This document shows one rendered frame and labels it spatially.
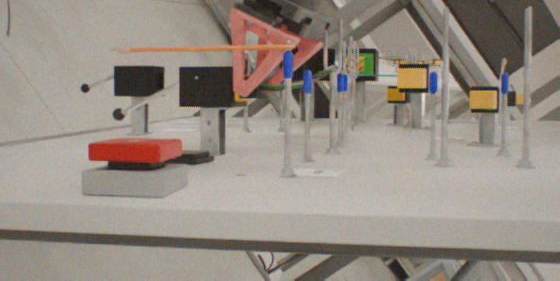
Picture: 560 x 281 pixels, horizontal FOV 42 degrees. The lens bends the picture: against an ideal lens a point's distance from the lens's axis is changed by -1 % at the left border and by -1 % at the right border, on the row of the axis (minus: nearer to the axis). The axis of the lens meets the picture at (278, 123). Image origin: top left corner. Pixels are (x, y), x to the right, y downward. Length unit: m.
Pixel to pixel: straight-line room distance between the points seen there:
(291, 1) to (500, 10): 1.10
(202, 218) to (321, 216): 0.07
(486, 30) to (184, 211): 1.36
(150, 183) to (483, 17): 1.33
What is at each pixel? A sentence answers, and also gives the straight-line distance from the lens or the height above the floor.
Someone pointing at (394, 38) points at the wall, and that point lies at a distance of 8.26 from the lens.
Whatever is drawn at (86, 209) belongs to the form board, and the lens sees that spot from 0.46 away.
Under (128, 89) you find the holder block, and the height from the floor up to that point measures 0.97.
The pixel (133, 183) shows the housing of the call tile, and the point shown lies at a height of 1.11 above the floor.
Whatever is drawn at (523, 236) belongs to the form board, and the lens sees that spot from 0.43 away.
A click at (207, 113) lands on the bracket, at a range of 0.73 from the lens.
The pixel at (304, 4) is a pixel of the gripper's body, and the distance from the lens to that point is 0.69.
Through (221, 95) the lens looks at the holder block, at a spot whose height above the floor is 1.14.
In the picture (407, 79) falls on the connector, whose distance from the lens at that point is 1.19.
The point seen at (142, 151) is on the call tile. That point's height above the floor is 1.13.
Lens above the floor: 1.29
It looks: 10 degrees down
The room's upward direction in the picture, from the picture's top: 55 degrees clockwise
